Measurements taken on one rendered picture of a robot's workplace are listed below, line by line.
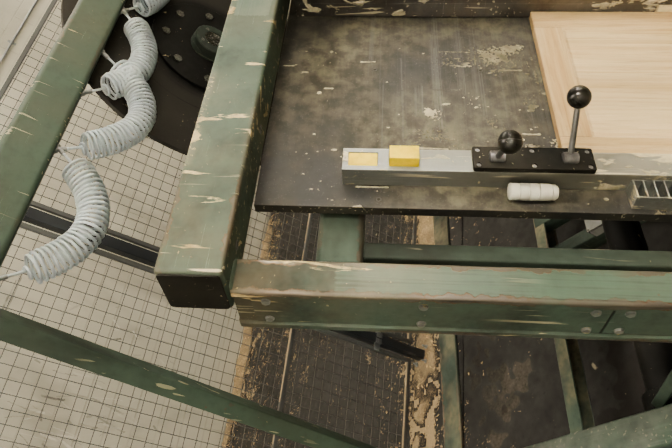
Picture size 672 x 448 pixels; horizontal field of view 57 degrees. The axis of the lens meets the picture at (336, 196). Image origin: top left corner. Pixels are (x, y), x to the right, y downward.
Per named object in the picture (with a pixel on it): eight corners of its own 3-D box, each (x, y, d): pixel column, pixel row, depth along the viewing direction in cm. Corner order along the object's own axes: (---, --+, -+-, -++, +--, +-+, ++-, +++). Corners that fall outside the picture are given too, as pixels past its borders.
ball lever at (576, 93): (584, 168, 101) (596, 87, 96) (560, 168, 101) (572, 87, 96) (577, 161, 104) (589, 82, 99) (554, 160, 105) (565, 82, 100)
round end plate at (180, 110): (320, 199, 168) (15, 62, 136) (309, 209, 172) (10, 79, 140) (337, 23, 218) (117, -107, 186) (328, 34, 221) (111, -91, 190)
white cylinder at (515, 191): (508, 203, 103) (556, 204, 103) (511, 192, 101) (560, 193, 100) (506, 190, 105) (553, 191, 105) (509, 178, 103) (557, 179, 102)
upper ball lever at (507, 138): (507, 169, 104) (526, 151, 91) (484, 169, 104) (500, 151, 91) (506, 147, 104) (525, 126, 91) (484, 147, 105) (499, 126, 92)
